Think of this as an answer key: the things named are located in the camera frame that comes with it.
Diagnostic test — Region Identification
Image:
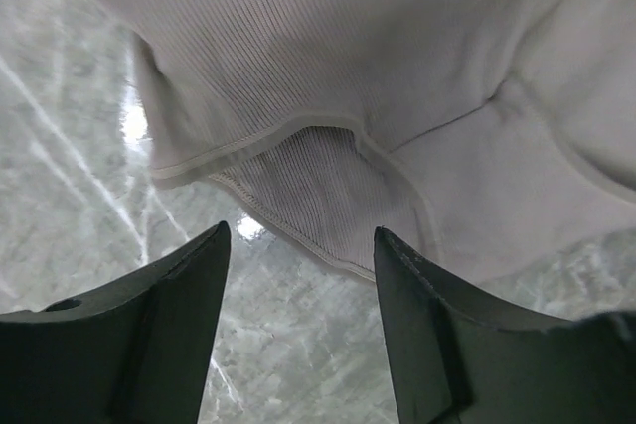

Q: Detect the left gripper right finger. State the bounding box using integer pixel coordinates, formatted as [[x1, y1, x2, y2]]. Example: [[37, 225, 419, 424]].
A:
[[374, 227, 635, 423]]

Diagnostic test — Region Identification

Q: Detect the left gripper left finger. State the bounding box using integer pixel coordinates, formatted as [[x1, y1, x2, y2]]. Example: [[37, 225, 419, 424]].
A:
[[1, 222, 231, 423]]

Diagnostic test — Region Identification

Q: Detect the grey underwear beige waistband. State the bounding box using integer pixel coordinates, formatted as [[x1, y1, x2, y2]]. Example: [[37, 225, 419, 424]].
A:
[[96, 0, 635, 282]]

